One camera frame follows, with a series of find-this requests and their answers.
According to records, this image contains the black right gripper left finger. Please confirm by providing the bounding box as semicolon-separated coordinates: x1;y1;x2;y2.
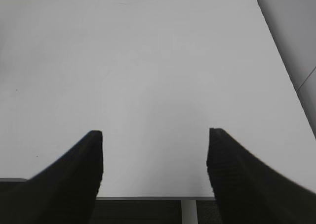
0;131;104;224

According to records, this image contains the white table leg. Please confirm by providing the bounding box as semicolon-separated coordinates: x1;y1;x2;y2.
181;200;198;224

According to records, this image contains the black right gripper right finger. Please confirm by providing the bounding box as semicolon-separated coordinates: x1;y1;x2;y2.
206;128;316;224

